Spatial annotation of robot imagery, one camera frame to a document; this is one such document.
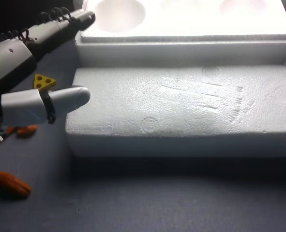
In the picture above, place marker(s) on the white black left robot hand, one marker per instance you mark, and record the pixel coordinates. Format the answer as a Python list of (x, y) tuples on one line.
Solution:
[(14, 60)]

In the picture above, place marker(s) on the white foam lid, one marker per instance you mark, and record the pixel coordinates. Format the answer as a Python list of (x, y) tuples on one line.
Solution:
[(181, 108)]

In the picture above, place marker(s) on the white foam tray three wells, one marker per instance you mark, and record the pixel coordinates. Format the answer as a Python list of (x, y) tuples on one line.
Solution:
[(181, 52)]

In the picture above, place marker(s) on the yellow triangle block with holes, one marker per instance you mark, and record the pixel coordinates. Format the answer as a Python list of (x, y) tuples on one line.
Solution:
[(42, 82)]

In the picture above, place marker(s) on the orange toy food piece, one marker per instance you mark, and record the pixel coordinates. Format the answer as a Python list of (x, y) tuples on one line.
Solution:
[(26, 131)]

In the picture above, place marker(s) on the orange toy bread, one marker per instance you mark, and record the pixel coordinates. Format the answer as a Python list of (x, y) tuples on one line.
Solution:
[(12, 184)]

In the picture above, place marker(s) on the grey table cloth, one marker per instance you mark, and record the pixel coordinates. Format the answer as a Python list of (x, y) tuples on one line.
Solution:
[(133, 205)]

